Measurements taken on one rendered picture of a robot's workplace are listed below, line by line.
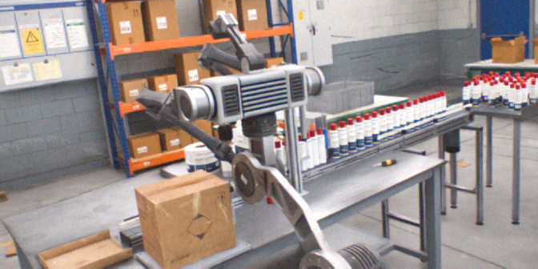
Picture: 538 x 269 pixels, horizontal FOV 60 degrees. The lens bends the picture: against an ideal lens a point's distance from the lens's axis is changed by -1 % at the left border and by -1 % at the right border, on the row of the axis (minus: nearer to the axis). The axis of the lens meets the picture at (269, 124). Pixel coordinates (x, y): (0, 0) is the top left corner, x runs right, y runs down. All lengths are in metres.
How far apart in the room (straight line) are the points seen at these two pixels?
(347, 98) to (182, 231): 3.02
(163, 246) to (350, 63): 7.54
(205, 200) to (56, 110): 4.96
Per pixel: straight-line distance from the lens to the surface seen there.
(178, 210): 1.77
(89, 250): 2.21
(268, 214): 2.24
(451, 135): 4.02
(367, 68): 9.35
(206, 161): 2.76
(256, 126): 1.74
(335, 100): 4.44
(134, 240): 2.13
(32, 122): 6.60
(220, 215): 1.85
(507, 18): 10.08
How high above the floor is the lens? 1.70
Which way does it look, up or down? 12 degrees down
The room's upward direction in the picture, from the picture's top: 6 degrees counter-clockwise
